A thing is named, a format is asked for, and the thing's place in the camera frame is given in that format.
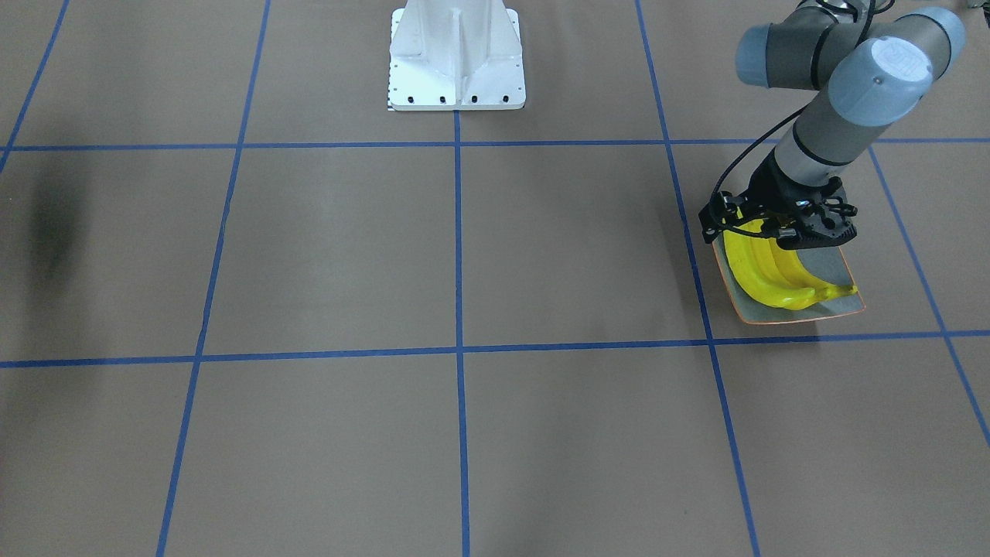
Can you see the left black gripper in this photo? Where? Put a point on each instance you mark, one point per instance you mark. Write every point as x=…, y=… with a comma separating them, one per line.
x=770, y=188

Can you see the large yellow banana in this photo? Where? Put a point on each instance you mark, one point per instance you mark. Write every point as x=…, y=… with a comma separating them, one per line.
x=752, y=270

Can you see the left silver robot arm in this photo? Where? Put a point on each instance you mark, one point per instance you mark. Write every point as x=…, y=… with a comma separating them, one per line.
x=866, y=76

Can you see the grey square plate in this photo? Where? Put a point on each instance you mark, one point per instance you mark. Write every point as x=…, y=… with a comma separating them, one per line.
x=753, y=312

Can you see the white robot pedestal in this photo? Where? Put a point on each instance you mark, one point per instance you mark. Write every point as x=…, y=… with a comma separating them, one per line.
x=456, y=56

